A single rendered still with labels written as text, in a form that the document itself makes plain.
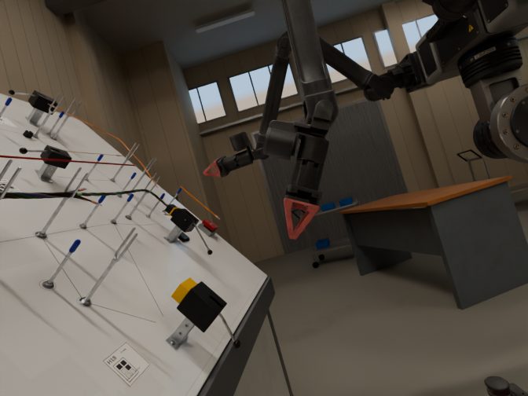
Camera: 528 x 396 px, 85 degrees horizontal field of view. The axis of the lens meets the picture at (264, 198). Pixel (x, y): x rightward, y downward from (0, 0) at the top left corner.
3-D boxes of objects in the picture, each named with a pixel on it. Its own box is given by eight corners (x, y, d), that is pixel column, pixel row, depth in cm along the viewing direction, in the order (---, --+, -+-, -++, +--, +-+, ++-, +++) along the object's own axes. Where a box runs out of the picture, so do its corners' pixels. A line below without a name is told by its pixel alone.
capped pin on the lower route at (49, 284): (40, 287, 41) (72, 240, 40) (43, 280, 43) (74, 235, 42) (52, 290, 42) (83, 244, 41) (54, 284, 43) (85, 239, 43)
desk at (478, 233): (411, 256, 380) (392, 195, 384) (545, 277, 226) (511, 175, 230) (357, 276, 365) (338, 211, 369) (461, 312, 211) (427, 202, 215)
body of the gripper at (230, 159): (215, 162, 109) (233, 155, 108) (221, 156, 119) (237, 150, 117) (222, 177, 111) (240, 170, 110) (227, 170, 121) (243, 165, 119)
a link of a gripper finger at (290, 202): (275, 236, 53) (287, 187, 54) (276, 232, 61) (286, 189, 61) (311, 244, 53) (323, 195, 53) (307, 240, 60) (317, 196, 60)
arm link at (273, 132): (335, 100, 54) (328, 115, 63) (276, 87, 55) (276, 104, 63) (321, 163, 54) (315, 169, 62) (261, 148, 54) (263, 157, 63)
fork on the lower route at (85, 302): (91, 307, 44) (143, 236, 43) (78, 306, 43) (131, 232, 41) (90, 298, 45) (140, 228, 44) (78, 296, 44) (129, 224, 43)
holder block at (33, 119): (-5, 105, 82) (11, 78, 81) (39, 122, 92) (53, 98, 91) (0, 112, 80) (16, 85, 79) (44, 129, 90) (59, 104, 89)
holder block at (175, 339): (211, 384, 47) (248, 339, 46) (156, 333, 48) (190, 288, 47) (221, 367, 51) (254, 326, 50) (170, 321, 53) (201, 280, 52)
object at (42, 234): (49, 238, 51) (92, 174, 49) (40, 240, 49) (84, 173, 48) (41, 231, 51) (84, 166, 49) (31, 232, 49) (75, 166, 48)
